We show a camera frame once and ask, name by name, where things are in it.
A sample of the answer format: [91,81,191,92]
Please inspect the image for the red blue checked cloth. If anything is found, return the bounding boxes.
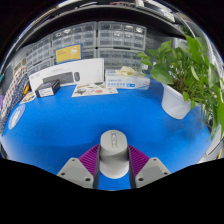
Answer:
[0,66,28,118]

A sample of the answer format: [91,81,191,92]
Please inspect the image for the dark overhead shelf unit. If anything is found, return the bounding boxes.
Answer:
[19,0,188,38]

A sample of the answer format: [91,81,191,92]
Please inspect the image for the grey small-drawer cabinet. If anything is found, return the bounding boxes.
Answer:
[51,22,98,64]
[96,20,148,69]
[26,36,54,76]

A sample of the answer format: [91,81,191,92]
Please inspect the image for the navy polka dot cloth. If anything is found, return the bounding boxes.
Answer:
[0,74,30,134]

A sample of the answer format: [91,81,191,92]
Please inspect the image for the yellow orange tool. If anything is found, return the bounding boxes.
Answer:
[22,84,31,96]

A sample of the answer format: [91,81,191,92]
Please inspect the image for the colourful sticker sheet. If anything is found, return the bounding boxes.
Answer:
[71,82,119,98]
[20,91,37,105]

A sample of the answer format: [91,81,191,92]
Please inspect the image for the long white keyboard box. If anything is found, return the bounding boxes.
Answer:
[28,58,105,93]

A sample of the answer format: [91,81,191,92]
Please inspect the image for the small black box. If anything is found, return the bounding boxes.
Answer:
[34,79,62,99]

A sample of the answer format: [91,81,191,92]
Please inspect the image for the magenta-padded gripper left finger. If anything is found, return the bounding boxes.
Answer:
[57,143,101,189]

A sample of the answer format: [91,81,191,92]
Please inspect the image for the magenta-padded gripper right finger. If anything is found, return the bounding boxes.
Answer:
[128,144,172,189]

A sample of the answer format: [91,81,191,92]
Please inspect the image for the white and blue glove box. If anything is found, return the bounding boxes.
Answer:
[104,65,151,90]

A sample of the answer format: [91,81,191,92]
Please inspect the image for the yellow box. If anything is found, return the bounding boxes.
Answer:
[54,43,83,64]

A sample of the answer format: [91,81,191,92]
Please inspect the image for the beige woven basket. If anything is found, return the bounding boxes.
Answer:
[13,58,28,73]

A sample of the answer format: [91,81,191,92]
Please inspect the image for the green plant in white pot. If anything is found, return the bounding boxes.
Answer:
[137,34,224,139]

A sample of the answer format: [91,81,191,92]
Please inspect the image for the white computer mouse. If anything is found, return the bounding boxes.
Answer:
[99,129,130,179]

